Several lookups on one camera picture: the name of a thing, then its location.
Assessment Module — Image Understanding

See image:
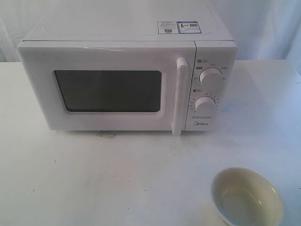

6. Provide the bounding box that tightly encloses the white microwave oven body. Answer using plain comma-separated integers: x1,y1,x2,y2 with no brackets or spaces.
19,0,237,134

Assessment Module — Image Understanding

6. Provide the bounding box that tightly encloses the white ceramic bowl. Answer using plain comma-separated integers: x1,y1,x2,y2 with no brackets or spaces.
210,167,284,226

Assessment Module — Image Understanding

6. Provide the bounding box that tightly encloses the lower white timer knob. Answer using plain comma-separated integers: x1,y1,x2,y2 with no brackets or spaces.
195,97,216,113

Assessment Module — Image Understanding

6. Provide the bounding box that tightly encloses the blue white warning sticker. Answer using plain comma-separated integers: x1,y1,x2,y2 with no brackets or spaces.
157,21,202,34

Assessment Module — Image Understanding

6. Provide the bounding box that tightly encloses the white microwave door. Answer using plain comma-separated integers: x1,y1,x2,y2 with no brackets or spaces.
17,41,196,135

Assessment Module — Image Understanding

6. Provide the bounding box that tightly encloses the upper white control knob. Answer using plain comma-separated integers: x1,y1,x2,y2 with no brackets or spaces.
199,68,223,89

